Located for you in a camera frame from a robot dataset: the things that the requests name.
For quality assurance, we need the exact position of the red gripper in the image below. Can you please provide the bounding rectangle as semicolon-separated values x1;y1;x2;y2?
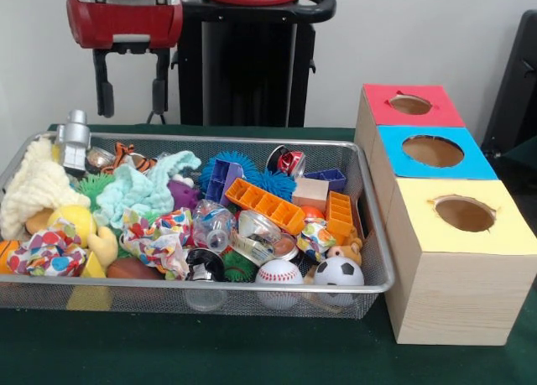
65;0;185;118

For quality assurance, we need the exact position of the polka-dot cloth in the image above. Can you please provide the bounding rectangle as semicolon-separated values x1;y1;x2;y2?
121;207;195;281
6;221;88;277

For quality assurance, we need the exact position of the wooden box with three holes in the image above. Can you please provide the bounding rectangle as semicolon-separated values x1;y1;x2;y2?
354;82;537;346

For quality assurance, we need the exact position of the silver toy robot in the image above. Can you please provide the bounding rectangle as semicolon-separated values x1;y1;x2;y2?
55;110;92;170

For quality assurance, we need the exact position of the mint green cloth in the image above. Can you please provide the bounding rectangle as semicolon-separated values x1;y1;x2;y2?
95;150;202;231

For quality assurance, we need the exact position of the cream knitted cloth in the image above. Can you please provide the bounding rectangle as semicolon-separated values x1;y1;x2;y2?
0;139;91;242

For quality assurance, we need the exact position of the yellow ball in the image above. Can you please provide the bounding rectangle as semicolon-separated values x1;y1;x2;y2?
47;204;97;248

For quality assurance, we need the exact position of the long orange toy brick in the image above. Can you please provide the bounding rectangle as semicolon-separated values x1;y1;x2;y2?
225;177;306;237

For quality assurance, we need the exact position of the baseball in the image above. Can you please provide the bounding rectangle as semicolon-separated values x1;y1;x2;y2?
255;259;304;310

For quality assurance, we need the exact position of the short orange toy brick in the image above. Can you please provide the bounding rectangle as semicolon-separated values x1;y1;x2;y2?
326;190;356;246

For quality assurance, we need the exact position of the dark green table cloth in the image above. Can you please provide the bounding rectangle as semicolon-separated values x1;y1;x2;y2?
0;123;537;385
501;136;537;185

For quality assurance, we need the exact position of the soccer ball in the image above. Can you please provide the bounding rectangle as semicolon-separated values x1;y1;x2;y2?
313;257;365;307

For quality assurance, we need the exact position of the black upright panel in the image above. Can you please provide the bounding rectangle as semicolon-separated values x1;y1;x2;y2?
481;9;537;153

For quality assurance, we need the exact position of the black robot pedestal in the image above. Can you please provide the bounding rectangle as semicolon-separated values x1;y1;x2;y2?
167;0;336;128

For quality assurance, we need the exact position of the shallow wire mesh bin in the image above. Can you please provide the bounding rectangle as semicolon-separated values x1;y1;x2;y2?
0;131;395;321

